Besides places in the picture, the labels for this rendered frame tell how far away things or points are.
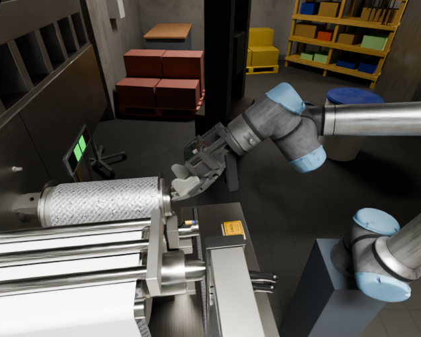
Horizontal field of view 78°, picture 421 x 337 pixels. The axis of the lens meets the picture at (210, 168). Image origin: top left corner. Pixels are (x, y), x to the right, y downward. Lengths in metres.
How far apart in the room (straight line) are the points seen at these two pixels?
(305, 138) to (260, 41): 5.66
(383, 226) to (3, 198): 0.96
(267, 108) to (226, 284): 0.35
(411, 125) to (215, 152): 0.43
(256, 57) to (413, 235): 5.30
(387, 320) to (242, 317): 1.88
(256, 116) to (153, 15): 6.43
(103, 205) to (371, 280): 0.67
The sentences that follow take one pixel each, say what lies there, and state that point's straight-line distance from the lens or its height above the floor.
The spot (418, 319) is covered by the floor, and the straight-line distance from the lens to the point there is 2.25.
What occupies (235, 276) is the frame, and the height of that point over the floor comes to 1.44.
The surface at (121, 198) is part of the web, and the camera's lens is 0.62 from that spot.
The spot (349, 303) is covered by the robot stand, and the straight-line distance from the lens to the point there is 1.10.
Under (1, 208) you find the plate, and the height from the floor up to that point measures 1.31.
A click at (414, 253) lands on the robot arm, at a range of 0.77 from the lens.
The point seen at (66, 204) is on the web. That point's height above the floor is 1.30.
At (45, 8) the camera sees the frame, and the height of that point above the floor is 1.62.
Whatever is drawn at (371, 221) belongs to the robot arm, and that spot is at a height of 1.13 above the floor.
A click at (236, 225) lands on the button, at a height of 0.92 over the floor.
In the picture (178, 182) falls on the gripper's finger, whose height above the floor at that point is 1.33.
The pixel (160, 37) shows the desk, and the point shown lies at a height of 0.79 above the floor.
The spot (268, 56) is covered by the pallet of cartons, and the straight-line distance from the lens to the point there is 5.89.
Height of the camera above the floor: 1.71
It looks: 37 degrees down
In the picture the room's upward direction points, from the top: straight up
